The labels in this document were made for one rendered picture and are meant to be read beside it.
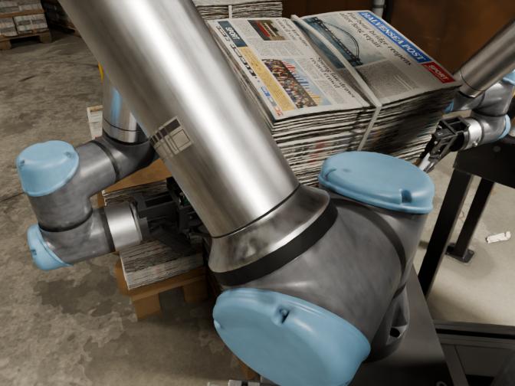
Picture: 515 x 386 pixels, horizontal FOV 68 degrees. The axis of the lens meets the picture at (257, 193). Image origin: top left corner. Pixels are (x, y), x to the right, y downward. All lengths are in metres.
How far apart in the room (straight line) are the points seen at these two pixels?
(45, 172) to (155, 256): 0.90
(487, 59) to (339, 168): 0.54
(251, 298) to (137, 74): 0.17
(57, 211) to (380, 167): 0.43
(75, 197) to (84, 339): 1.10
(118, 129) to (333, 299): 0.42
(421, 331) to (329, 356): 0.30
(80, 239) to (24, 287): 1.32
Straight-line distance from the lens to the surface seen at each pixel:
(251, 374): 1.38
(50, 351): 1.66
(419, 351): 0.55
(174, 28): 0.29
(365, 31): 0.82
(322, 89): 0.61
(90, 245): 0.63
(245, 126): 0.28
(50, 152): 0.58
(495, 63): 0.87
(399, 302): 0.49
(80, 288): 1.82
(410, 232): 0.39
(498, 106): 1.05
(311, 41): 0.74
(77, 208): 0.60
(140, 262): 1.42
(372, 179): 0.38
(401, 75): 0.71
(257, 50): 0.66
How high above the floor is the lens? 1.24
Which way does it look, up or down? 34 degrees down
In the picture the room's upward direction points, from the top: straight up
